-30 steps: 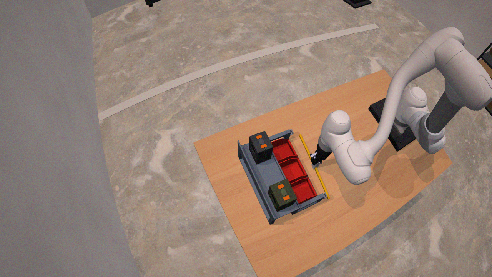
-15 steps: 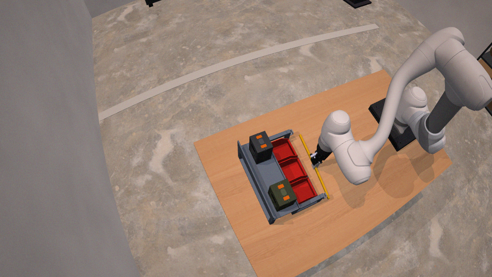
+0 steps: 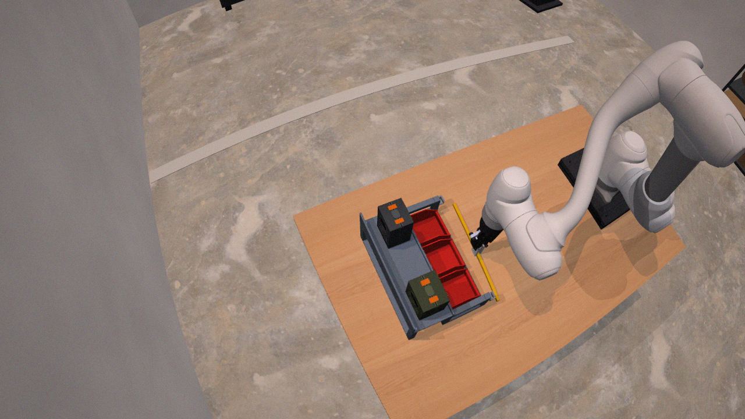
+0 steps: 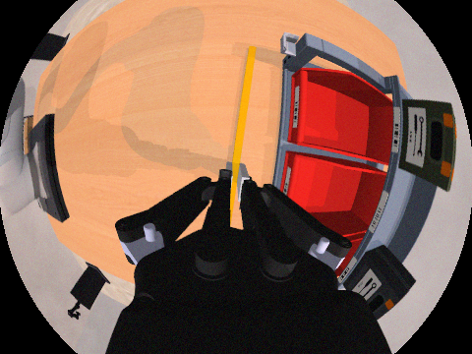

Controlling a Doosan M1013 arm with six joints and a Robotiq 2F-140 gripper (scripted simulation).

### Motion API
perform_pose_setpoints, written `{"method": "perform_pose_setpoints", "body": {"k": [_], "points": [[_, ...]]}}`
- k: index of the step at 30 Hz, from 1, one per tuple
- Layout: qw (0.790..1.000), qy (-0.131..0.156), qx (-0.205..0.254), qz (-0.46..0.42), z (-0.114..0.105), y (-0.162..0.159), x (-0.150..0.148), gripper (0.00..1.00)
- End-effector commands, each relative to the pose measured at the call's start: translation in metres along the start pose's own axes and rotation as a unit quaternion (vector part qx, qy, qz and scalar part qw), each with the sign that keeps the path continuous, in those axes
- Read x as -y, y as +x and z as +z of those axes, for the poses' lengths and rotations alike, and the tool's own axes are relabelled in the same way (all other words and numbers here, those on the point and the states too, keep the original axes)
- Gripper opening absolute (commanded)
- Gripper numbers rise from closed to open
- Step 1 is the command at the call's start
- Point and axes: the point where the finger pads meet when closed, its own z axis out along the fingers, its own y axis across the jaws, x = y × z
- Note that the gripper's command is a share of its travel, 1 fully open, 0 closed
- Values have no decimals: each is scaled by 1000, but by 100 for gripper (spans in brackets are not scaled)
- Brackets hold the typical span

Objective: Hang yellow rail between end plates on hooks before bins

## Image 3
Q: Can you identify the red open bin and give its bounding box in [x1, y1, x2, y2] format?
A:
[422, 239, 466, 278]
[439, 268, 481, 309]
[411, 209, 451, 247]

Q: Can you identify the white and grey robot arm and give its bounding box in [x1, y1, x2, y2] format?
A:
[482, 41, 745, 280]

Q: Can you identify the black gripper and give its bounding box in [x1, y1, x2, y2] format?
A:
[469, 217, 503, 256]

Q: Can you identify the yellow bar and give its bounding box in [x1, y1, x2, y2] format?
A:
[453, 203, 500, 301]

